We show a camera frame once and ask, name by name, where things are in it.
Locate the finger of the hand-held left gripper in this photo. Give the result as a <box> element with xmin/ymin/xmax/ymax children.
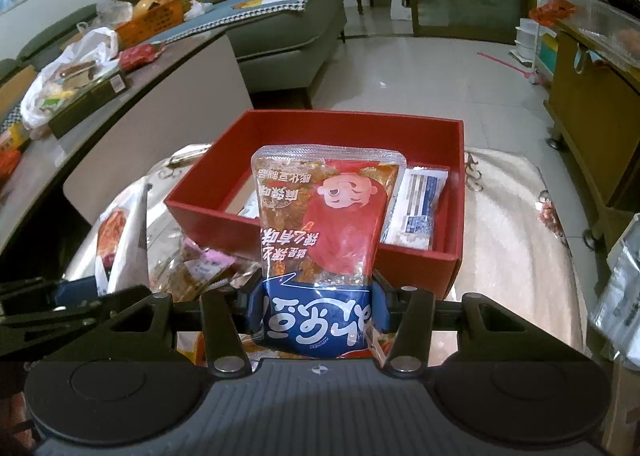
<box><xmin>0</xmin><ymin>277</ymin><xmax>100</xmax><ymax>309</ymax></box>
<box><xmin>0</xmin><ymin>300</ymin><xmax>108</xmax><ymax>344</ymax></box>

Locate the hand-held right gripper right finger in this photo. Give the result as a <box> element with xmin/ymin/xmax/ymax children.
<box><xmin>369</xmin><ymin>270</ymin><xmax>596</xmax><ymax>379</ymax></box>

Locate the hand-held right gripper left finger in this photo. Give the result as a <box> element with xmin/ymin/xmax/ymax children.
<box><xmin>30</xmin><ymin>281</ymin><xmax>267</xmax><ymax>379</ymax></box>

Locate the pink seed packet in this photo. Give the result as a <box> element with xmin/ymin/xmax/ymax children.
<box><xmin>170</xmin><ymin>236</ymin><xmax>238</xmax><ymax>297</ymax></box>

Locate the white orange snack bag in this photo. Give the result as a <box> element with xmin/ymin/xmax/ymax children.
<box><xmin>95</xmin><ymin>181</ymin><xmax>152</xmax><ymax>298</ymax></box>

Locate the red blue snack packet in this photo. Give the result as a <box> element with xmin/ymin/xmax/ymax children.
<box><xmin>250</xmin><ymin>143</ymin><xmax>407</xmax><ymax>362</ymax></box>

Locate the red box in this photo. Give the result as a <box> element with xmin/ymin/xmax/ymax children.
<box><xmin>165</xmin><ymin>108</ymin><xmax>466</xmax><ymax>302</ymax></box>

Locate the orange snack packet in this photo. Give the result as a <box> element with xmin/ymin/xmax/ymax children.
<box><xmin>176</xmin><ymin>328</ymin><xmax>210</xmax><ymax>368</ymax></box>

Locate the white blue printed packet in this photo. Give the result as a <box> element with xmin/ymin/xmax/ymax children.
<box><xmin>380</xmin><ymin>166</ymin><xmax>451</xmax><ymax>252</ymax></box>

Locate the grey coffee table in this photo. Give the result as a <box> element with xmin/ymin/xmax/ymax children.
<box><xmin>0</xmin><ymin>26</ymin><xmax>256</xmax><ymax>257</ymax></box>

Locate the dark green box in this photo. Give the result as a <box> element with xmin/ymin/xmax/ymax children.
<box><xmin>47</xmin><ymin>68</ymin><xmax>128</xmax><ymax>139</ymax></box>

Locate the cardboard box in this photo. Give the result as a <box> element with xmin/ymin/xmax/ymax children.
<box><xmin>0</xmin><ymin>65</ymin><xmax>38</xmax><ymax>112</ymax></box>

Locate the grey plastic bag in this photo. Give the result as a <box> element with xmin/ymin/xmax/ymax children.
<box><xmin>590</xmin><ymin>213</ymin><xmax>640</xmax><ymax>362</ymax></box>

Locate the white plastic bag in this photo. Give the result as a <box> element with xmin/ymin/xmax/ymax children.
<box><xmin>20</xmin><ymin>27</ymin><xmax>121</xmax><ymax>129</ymax></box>

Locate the grey sofa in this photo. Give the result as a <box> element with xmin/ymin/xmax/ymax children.
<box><xmin>0</xmin><ymin>0</ymin><xmax>348</xmax><ymax>109</ymax></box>

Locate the pink fly swatter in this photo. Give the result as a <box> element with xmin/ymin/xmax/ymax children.
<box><xmin>477</xmin><ymin>52</ymin><xmax>538</xmax><ymax>83</ymax></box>

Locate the orange plastic basket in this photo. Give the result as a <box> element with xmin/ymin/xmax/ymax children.
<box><xmin>115</xmin><ymin>0</ymin><xmax>186</xmax><ymax>49</ymax></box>

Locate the wooden cabinet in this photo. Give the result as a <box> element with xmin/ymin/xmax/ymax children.
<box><xmin>542</xmin><ymin>18</ymin><xmax>640</xmax><ymax>257</ymax></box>

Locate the clear crumpled plastic bag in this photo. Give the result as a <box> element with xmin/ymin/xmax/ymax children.
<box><xmin>95</xmin><ymin>0</ymin><xmax>133</xmax><ymax>29</ymax></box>

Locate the blue sofa cover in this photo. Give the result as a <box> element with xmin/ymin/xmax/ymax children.
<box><xmin>145</xmin><ymin>0</ymin><xmax>341</xmax><ymax>44</ymax></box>

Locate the yellow round object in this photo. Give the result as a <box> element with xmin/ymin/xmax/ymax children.
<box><xmin>132</xmin><ymin>0</ymin><xmax>173</xmax><ymax>17</ymax></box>

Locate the white crumpled tissue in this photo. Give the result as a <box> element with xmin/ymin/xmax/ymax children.
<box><xmin>182</xmin><ymin>1</ymin><xmax>213</xmax><ymax>22</ymax></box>

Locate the white stacked container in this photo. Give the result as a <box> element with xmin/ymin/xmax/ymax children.
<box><xmin>515</xmin><ymin>18</ymin><xmax>541</xmax><ymax>62</ymax></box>

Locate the orange red bag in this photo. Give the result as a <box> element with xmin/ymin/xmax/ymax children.
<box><xmin>529</xmin><ymin>0</ymin><xmax>576</xmax><ymax>24</ymax></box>

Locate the clear plastic container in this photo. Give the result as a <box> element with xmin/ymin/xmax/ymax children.
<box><xmin>575</xmin><ymin>0</ymin><xmax>640</xmax><ymax>62</ymax></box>

